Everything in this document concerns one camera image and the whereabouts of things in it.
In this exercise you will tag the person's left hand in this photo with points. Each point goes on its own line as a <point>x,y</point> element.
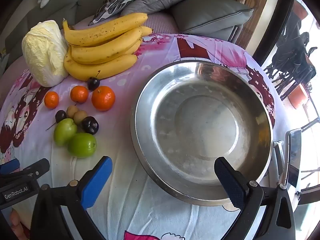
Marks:
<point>15,224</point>

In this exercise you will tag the black metal railing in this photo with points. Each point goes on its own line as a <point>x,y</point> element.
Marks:
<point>310,123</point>

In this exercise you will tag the pink cartoon printed cloth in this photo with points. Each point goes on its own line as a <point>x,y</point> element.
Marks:
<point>140,205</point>

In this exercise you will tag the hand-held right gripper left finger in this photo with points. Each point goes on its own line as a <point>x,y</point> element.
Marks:
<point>97,180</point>

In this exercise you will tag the medium tangerine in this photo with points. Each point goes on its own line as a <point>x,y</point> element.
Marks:
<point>79,94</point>

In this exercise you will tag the terracotta pot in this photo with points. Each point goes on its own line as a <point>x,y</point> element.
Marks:
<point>300,8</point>
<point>297,96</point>

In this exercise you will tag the dark window frame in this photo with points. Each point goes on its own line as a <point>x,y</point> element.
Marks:
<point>272,25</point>

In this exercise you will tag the dark cherry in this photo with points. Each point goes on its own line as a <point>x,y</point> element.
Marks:
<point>90,125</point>
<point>60,116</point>
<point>93,83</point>

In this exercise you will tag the large tangerine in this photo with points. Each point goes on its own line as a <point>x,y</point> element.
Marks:
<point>103,98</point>

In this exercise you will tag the stainless steel bowl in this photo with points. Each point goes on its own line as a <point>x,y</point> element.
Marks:
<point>200,120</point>

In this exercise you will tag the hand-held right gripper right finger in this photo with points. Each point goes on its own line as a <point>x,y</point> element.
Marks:
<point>230,185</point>

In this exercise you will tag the grey sofa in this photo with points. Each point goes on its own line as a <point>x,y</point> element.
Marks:
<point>75,7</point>

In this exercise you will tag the silver metal phone stand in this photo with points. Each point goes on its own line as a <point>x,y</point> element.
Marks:
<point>278,160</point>

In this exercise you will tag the green jujube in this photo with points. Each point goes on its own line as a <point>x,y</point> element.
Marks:
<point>82,145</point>
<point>64,131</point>

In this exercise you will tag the brown longan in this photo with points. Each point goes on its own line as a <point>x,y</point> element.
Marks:
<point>72,111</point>
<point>80,117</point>

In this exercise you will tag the small tangerine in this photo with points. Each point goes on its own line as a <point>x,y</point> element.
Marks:
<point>51,100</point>

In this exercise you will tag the grey leather cushion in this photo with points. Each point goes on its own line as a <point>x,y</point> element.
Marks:
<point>212,15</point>

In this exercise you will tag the yellow banana bunch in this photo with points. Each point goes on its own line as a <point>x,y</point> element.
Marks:
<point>100,55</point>

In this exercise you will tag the black folding chair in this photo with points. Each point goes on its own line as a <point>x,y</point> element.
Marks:
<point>290,55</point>

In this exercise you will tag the napa cabbage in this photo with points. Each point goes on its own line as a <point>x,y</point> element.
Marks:
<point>43,52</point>

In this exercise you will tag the black phone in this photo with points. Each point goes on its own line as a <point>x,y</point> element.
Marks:
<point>293,155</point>

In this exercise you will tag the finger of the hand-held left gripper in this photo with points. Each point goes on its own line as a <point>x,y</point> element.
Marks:
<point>10,166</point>
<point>37,167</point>

